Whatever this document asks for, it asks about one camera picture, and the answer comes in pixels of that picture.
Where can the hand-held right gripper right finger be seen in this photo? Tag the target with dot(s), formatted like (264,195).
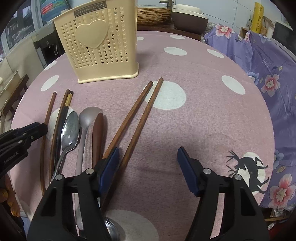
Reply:
(187,166)

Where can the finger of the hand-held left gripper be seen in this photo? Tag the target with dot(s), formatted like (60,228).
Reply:
(38,131)
(16,144)

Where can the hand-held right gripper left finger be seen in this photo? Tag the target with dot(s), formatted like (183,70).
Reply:
(111,166)

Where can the thin brown wooden chopstick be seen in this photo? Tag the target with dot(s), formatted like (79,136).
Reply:
(47,118)

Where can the metal spoon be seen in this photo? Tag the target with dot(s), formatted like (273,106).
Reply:
(112,229)
(70,132)

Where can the black chopstick with gold band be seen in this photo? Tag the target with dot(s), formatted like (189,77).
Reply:
(68,100)

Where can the grey plastic spoon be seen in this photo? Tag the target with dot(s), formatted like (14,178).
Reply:
(87,118)

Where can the cream perforated utensil holder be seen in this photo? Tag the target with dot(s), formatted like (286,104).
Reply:
(92,60)

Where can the person's bare foot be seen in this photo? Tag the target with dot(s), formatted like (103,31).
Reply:
(10,199)

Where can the dark wooden chair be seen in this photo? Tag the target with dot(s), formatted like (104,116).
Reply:
(16,92)

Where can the pink polka dot tablecloth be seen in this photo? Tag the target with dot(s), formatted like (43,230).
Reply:
(185,115)

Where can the white and black water dispenser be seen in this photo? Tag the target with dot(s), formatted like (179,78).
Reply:
(48,46)

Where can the blue water jug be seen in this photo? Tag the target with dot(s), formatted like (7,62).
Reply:
(54,10)

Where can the purple floral cloth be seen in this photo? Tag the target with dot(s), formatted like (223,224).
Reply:
(266,60)

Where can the brown and white rice cooker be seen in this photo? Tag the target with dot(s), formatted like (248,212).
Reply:
(187,20)

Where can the woven wicker basket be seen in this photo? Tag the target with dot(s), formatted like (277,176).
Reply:
(152,16)

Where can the white microwave oven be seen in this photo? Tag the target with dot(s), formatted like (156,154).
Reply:
(282,34)

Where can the bronze faucet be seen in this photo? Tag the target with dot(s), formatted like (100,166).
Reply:
(167,4)

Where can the yellow packet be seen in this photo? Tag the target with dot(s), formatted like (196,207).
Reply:
(257,18)

